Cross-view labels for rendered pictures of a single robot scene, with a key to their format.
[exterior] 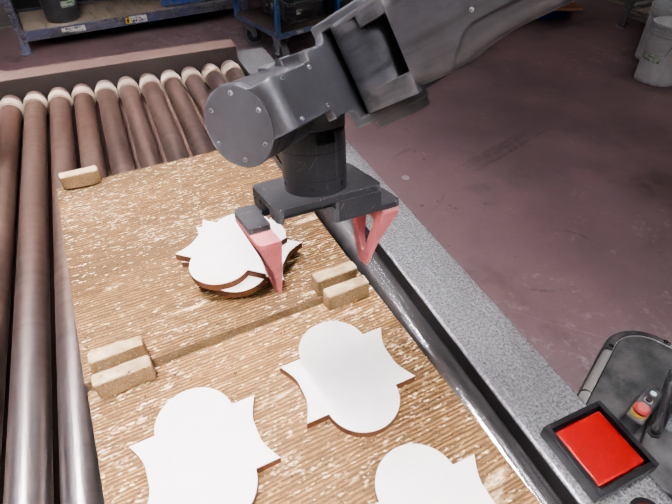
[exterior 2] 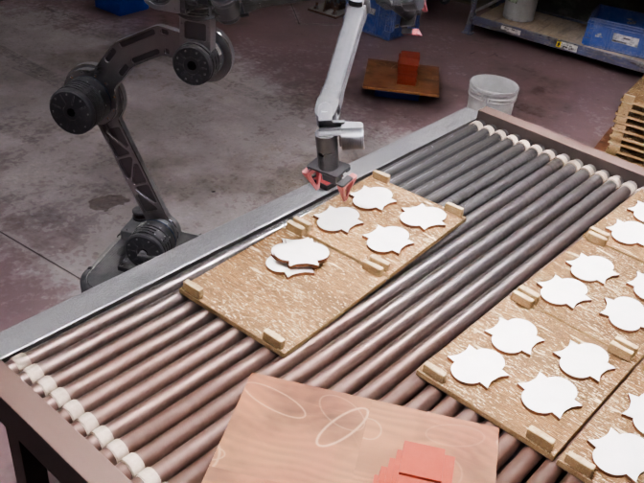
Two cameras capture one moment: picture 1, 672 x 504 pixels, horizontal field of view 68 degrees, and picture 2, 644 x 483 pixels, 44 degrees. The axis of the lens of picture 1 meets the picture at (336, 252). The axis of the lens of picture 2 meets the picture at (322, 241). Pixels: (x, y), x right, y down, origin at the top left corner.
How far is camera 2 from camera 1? 2.24 m
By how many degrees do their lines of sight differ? 85
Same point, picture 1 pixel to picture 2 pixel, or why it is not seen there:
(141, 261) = (319, 290)
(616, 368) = not seen: hidden behind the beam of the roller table
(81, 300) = (354, 297)
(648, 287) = not seen: outside the picture
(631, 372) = not seen: hidden behind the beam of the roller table
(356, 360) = (333, 217)
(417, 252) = (251, 220)
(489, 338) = (291, 200)
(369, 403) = (347, 212)
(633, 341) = (93, 282)
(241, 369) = (353, 243)
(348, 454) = (364, 217)
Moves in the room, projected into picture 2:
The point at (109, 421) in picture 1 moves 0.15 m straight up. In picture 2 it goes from (394, 264) to (402, 218)
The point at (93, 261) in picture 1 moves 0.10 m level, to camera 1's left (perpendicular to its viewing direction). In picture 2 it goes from (330, 306) to (348, 331)
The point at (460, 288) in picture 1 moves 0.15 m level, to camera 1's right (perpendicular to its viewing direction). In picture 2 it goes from (268, 208) to (251, 184)
